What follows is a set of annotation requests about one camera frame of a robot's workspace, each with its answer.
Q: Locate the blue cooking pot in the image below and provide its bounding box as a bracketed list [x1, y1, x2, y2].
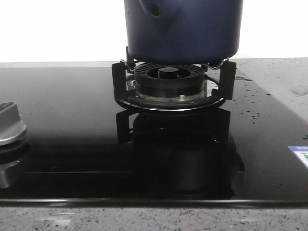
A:
[124, 0, 243, 64]

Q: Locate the black pot support grate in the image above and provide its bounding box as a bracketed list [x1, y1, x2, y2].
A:
[112, 54, 236, 111]

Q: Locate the black gas burner head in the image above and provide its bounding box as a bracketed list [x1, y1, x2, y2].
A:
[134, 64, 205, 97]

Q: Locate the black glass cooktop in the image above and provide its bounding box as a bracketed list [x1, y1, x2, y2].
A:
[0, 67, 308, 207]

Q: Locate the silver stove control knob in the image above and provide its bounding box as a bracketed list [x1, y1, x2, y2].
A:
[0, 102, 26, 146]

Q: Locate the energy label sticker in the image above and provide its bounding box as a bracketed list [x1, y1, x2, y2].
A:
[287, 145, 308, 171]

